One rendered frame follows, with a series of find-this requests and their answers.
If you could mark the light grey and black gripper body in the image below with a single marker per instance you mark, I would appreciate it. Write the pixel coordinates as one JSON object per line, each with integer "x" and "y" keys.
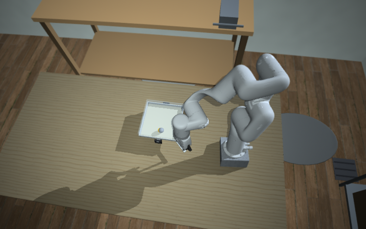
{"x": 183, "y": 143}

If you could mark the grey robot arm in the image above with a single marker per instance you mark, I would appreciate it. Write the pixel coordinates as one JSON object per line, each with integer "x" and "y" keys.
{"x": 247, "y": 122}

